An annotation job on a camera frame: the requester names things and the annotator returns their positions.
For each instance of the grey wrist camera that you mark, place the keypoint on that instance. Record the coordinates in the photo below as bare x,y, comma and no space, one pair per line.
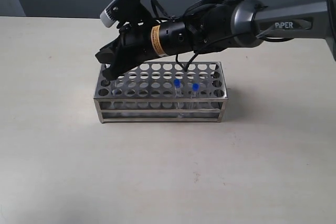
116,11

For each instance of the blue capped test tube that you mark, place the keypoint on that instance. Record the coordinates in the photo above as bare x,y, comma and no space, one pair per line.
178,92
194,92

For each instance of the steel test tube rack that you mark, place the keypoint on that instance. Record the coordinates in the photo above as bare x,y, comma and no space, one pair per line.
147,94

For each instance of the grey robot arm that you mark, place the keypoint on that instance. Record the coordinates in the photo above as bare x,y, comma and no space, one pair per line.
207,26

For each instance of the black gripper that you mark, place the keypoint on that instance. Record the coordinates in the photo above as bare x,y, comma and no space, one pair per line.
137,45

